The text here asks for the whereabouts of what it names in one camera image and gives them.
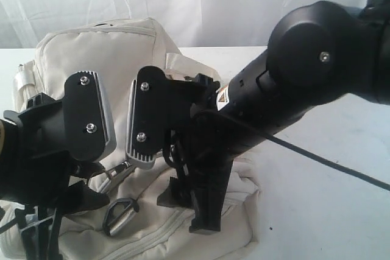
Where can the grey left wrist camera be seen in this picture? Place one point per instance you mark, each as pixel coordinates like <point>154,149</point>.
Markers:
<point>89,129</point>

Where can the cream fabric duffel bag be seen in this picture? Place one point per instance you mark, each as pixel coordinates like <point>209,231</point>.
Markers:
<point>116,50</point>

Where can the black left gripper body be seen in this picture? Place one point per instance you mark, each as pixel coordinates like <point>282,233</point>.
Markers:
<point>38,167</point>

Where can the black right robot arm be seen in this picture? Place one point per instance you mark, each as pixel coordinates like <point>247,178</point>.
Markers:
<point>315,55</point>

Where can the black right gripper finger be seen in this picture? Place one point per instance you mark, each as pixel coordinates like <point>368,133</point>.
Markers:
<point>171,196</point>

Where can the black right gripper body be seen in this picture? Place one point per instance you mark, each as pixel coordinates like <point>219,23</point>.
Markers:
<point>199,156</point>

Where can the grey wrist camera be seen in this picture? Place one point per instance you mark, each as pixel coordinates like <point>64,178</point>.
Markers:
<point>89,129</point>
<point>147,117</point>

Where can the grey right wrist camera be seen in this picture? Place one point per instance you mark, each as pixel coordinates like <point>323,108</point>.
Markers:
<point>147,117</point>

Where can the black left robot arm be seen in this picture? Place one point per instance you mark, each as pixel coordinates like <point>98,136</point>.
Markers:
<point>4,162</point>

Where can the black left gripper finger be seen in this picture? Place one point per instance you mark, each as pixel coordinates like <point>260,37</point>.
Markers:
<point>79,198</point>

